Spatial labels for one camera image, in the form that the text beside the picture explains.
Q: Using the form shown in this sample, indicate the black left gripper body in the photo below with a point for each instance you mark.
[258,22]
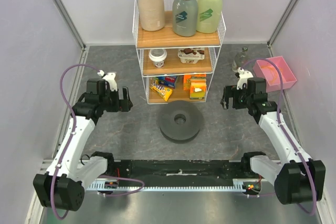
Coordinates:
[114,104]

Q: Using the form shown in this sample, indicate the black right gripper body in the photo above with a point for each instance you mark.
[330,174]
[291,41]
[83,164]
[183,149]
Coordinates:
[228,98]

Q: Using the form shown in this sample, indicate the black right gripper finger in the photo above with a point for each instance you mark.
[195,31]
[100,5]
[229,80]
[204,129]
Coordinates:
[228,92]
[225,103]

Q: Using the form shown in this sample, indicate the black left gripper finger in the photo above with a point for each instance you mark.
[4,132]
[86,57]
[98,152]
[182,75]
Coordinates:
[126,95]
[126,105]

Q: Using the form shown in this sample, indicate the black cable spool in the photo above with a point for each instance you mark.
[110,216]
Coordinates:
[180,121]

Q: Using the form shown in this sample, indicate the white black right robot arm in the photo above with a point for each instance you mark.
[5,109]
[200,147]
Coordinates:
[298,178]

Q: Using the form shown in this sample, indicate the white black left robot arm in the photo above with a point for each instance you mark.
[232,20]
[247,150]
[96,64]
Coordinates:
[63,185]

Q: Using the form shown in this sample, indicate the yellow green sponge pack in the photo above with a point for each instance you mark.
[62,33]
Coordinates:
[198,90]

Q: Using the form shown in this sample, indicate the clear glass bottle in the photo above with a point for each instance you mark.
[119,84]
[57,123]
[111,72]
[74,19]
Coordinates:
[240,59]

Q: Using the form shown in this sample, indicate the orange snack box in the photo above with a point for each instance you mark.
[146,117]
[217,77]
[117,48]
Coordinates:
[189,78]

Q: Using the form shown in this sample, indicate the pink plastic bin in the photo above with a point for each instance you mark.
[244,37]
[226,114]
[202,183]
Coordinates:
[267,71]

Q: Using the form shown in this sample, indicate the yellow M&M candy bag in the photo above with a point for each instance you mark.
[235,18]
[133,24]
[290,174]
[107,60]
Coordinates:
[162,91]

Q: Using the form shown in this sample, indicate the blue snack box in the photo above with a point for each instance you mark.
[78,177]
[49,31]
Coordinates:
[167,81]

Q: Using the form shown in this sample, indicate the white yogurt cup with lid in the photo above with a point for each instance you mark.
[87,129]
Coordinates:
[158,56]

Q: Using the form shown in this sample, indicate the Chobani yogurt tub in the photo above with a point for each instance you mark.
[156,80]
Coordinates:
[191,55]

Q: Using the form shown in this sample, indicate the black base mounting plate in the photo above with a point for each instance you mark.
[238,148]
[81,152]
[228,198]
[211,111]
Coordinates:
[182,173]

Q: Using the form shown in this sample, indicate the light green pump bottle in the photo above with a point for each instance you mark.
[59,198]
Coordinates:
[209,13]

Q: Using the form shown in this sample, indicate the grey-green pump bottle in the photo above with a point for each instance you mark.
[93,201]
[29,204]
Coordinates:
[184,20]

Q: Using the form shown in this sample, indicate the beige pump bottle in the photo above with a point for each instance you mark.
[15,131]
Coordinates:
[152,14]

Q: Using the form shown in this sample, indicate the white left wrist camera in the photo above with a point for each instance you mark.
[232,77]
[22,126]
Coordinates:
[109,77]

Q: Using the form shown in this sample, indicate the white wire wooden shelf rack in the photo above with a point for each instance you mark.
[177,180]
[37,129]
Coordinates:
[167,39]

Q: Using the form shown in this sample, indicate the slotted cable duct rail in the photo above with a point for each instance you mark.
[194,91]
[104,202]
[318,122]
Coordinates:
[239,186]

